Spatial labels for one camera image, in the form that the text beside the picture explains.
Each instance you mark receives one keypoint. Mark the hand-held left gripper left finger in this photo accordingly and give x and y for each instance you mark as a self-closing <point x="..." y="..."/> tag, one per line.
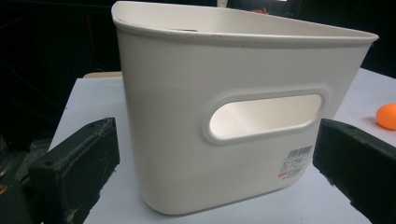
<point x="74" y="161"/>

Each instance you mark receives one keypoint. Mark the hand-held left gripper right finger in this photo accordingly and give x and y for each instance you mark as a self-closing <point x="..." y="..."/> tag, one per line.
<point x="358" y="161"/>

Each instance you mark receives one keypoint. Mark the orange ball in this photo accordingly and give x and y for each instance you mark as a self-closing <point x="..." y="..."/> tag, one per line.
<point x="387" y="116"/>

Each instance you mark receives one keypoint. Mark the white plastic storage bin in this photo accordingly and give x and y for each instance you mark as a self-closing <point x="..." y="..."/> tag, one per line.
<point x="174" y="124"/>

